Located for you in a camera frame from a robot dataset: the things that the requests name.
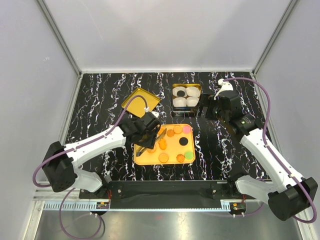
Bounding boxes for gold cookie tin box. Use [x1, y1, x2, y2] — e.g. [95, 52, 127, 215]
[171, 83, 203, 117]

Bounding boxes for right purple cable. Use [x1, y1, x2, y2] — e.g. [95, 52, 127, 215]
[219, 76, 316, 223]

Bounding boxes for yellow plastic tray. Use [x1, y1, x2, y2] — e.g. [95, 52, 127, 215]
[133, 123, 196, 166]

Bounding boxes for round tan biscuit left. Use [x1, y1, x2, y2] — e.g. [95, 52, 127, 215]
[147, 144, 157, 154]

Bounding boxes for green cookie right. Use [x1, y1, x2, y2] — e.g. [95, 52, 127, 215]
[184, 151, 194, 160]

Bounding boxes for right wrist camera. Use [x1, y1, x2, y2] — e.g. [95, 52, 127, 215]
[213, 78, 234, 100]

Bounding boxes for round tan biscuit bottom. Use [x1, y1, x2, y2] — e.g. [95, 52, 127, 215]
[158, 153, 169, 164]

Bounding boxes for aluminium frame rail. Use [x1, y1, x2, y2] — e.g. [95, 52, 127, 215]
[32, 188, 111, 212]

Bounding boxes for round tan biscuit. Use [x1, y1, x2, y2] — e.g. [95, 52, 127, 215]
[173, 125, 183, 134]
[147, 144, 157, 154]
[158, 153, 169, 164]

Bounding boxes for orange swirl cookie bottom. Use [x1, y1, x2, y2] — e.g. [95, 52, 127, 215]
[176, 154, 185, 163]

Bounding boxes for yellow pineapple cookie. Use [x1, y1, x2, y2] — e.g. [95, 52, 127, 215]
[158, 126, 167, 136]
[158, 138, 167, 150]

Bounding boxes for pink cookie right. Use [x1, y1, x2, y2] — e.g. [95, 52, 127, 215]
[182, 125, 192, 134]

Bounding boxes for white paper cup front-left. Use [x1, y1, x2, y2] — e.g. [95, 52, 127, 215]
[172, 97, 187, 108]

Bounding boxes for white paper cup back-left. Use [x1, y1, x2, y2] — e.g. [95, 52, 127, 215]
[172, 86, 186, 98]

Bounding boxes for black sandwich cookie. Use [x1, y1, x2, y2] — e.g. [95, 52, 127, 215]
[176, 90, 186, 98]
[179, 137, 189, 146]

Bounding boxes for white paper cup back-right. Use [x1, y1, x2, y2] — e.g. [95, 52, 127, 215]
[186, 86, 201, 98]

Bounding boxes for white paper cup front-right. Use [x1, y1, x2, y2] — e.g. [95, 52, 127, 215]
[186, 96, 199, 108]

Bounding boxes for purple cable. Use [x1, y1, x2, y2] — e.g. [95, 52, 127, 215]
[219, 76, 316, 223]
[32, 95, 151, 238]

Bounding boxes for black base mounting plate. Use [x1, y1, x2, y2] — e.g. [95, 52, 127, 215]
[79, 180, 254, 214]

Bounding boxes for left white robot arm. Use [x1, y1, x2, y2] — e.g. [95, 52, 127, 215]
[42, 111, 161, 198]

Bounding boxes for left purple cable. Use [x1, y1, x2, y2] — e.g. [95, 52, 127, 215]
[32, 95, 151, 238]

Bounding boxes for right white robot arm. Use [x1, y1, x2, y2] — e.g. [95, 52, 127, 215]
[199, 90, 318, 221]

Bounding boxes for metal tongs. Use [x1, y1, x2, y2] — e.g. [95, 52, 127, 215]
[135, 129, 167, 157]

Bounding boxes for round tan biscuit top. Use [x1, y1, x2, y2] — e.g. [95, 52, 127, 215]
[173, 125, 183, 134]

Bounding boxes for gold tin lid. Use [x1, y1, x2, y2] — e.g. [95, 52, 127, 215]
[121, 87, 161, 118]

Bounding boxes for orange swirl cookie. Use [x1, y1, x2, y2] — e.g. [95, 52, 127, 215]
[176, 154, 185, 163]
[166, 129, 175, 138]

